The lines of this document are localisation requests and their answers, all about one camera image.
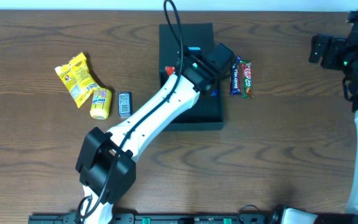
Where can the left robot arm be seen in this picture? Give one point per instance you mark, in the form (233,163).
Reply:
(107,160)

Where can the black gift box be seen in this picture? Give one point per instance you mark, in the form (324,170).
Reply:
(207,113)

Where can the dairy milk chocolate bar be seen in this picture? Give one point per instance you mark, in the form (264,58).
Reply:
(235,88)

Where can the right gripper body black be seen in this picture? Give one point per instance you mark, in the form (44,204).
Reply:
(327,51)

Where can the yellow mentos bottle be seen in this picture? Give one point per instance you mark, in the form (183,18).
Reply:
(101,103)

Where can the blue oreo pack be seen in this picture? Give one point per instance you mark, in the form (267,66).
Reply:
(214,93)

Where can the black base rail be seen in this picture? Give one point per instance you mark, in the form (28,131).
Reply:
(129,218)

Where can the red snack packet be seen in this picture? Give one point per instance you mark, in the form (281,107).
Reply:
(169,70)

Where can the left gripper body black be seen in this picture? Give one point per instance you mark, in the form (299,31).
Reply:
(212,84)

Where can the yellow candy bag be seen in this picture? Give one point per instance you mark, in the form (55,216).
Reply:
(76,77)

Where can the kitkat milo bar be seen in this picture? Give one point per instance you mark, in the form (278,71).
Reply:
(247,78)

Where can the small dark blue gum pack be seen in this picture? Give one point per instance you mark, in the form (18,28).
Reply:
(125,104)

